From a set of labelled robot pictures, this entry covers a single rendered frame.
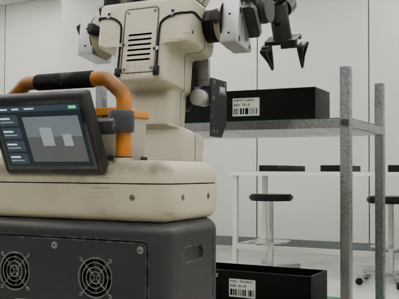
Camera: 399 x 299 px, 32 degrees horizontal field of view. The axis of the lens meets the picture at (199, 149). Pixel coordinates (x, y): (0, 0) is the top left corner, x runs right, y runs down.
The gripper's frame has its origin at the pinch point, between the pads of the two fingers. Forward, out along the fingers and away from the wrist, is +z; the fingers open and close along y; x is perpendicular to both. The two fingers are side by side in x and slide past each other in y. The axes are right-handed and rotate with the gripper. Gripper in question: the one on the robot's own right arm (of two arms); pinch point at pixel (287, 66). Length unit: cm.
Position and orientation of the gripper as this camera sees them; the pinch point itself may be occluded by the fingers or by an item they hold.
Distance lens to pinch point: 218.6
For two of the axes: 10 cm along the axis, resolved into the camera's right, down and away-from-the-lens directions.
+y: -9.0, 0.2, 4.4
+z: 2.0, 9.1, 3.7
